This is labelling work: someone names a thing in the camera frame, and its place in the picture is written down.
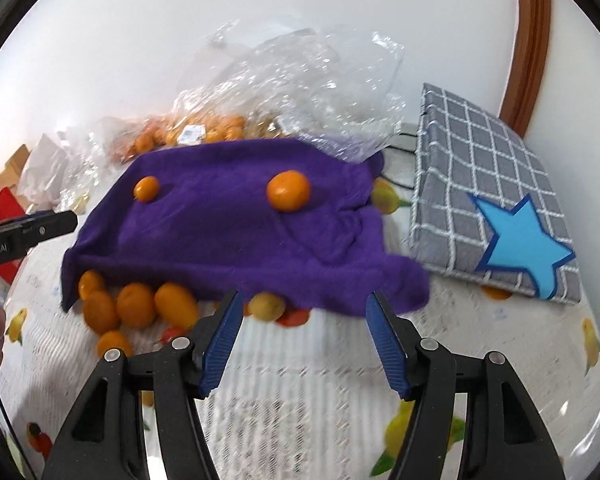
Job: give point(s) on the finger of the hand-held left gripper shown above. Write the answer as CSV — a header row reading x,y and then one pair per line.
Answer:
x,y
45,225

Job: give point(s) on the brown wooden door frame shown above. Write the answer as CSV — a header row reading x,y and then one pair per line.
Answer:
x,y
530,60

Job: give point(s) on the orange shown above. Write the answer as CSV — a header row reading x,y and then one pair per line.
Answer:
x,y
100,312
90,282
112,344
288,190
176,305
136,305
146,188

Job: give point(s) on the empty clear plastic bag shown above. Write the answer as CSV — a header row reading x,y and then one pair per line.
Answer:
x,y
95,160

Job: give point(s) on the cardboard box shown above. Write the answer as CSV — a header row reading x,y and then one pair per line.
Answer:
x,y
15,157

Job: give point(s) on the small yellow fruit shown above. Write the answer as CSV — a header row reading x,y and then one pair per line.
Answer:
x,y
267,306

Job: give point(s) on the white paper bag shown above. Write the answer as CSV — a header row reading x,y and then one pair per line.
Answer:
x,y
42,165

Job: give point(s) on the red paper packet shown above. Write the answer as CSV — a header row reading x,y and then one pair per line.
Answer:
x,y
5,205

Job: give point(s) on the purple towel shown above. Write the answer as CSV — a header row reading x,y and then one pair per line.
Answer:
x,y
230,245

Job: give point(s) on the white lace printed tablecloth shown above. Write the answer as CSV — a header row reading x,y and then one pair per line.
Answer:
x,y
290,400

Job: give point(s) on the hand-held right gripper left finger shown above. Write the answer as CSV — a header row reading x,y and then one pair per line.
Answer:
x,y
222,345

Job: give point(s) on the grey checked box blue star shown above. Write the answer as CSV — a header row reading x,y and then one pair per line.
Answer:
x,y
455,160

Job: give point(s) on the clear bag of oranges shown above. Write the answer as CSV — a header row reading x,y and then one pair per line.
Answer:
x,y
220,127

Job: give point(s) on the clear bag of nuts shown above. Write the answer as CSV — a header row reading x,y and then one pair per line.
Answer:
x,y
320,85

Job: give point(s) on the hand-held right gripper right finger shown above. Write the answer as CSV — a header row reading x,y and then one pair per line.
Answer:
x,y
387,345

